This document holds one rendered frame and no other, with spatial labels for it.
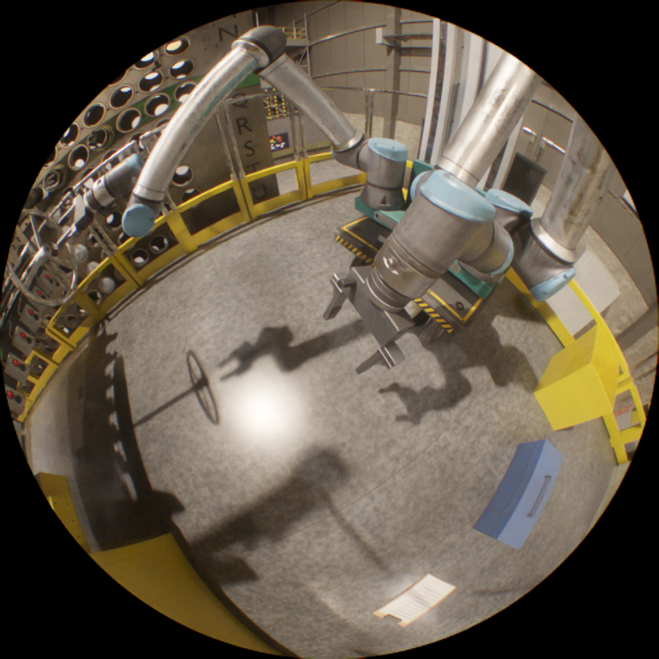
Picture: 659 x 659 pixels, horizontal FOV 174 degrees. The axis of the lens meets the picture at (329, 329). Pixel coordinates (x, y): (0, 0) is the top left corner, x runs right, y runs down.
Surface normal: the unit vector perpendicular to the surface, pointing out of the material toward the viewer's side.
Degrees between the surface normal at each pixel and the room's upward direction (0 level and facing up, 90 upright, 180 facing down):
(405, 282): 75
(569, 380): 90
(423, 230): 68
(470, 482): 0
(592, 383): 90
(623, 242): 90
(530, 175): 90
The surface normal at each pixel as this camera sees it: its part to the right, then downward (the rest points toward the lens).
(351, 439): -0.04, -0.49
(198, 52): 0.55, 0.72
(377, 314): -0.79, 0.24
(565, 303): -0.84, 0.49
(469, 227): 0.01, 0.81
